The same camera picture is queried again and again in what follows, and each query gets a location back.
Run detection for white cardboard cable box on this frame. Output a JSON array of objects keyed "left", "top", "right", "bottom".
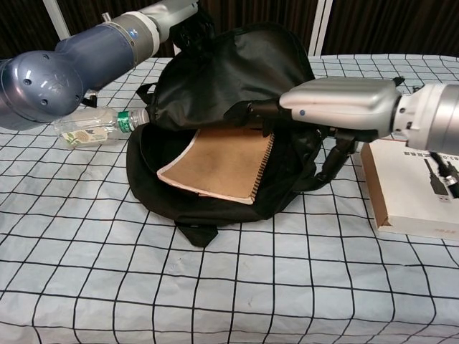
[{"left": 359, "top": 138, "right": 459, "bottom": 238}]

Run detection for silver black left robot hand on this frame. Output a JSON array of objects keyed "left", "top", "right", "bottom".
[{"left": 153, "top": 0, "right": 217, "bottom": 52}]

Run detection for white slanted frame post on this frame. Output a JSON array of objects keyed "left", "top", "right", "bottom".
[
  {"left": 42, "top": 0, "right": 72, "bottom": 41},
  {"left": 307, "top": 0, "right": 333, "bottom": 57}
]

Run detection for white black checkered tablecloth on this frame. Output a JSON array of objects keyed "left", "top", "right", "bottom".
[{"left": 0, "top": 53, "right": 459, "bottom": 344}]

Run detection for brown spiral notebook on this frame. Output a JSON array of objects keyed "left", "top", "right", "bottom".
[{"left": 156, "top": 128, "right": 277, "bottom": 206}]

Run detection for clear plastic water bottle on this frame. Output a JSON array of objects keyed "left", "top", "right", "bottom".
[{"left": 53, "top": 107, "right": 151, "bottom": 149}]

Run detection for black fabric backpack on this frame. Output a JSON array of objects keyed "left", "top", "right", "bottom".
[{"left": 126, "top": 21, "right": 407, "bottom": 248}]

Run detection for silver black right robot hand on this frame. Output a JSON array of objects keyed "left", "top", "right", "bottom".
[{"left": 223, "top": 76, "right": 402, "bottom": 184}]

